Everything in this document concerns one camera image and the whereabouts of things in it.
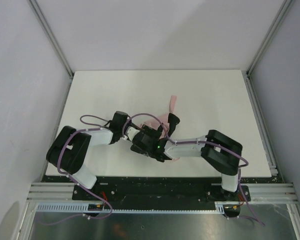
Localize pink umbrella with black lining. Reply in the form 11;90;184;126
139;95;180;163

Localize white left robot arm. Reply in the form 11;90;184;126
46;111;129;190

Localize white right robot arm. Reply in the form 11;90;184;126
122;113;243;193

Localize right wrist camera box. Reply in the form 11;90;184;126
123;126;140;142

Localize black mounting base plate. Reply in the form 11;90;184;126
72;176;251;210

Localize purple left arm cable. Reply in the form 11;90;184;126
56;114;108;201

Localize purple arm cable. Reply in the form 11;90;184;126
123;113;249;198
56;114;108;201

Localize white slotted cable duct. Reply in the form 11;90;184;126
36;202;240;214

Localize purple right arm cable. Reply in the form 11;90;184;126
123;113;249;198

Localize aluminium side rail right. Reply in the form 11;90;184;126
242;71;279;176

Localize aluminium frame post left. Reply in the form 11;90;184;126
27;0;74;79

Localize aluminium frame post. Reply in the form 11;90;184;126
246;0;295;77
27;0;74;79

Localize aluminium frame post right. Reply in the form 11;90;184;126
246;0;295;77

